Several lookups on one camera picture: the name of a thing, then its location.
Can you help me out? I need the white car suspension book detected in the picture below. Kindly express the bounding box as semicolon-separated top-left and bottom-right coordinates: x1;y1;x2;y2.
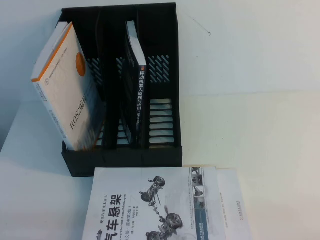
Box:
81;165;228;240

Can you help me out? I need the dark mobile robot book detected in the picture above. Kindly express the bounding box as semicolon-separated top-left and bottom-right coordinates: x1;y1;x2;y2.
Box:
119;20;148;151

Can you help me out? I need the white orange ROS2 book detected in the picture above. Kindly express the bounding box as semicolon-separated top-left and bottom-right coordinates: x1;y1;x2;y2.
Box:
30;21;106;152

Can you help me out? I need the white autonomous driving book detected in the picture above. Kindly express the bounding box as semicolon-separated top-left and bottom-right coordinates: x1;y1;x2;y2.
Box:
183;164;254;240

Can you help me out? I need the black plastic book stand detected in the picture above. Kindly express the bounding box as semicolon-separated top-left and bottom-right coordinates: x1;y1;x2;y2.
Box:
55;2;184;178

